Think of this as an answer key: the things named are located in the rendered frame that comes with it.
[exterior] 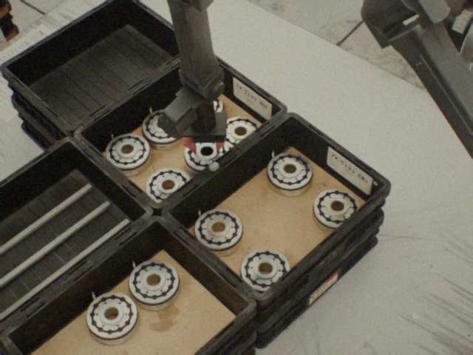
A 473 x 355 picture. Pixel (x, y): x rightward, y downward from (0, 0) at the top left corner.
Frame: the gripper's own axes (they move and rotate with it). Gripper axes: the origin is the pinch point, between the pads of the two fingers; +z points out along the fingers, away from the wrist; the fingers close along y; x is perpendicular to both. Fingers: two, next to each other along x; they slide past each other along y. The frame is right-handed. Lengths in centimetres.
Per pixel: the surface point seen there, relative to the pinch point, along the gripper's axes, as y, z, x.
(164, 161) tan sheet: -10.3, 5.8, 1.3
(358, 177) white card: 33.3, 0.7, -7.9
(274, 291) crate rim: 14.7, -4.1, -37.8
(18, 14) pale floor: -95, 89, 147
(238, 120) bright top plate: 6.8, 3.8, 11.6
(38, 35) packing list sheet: -53, 18, 58
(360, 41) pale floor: 51, 94, 128
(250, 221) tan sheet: 9.7, 6.2, -15.3
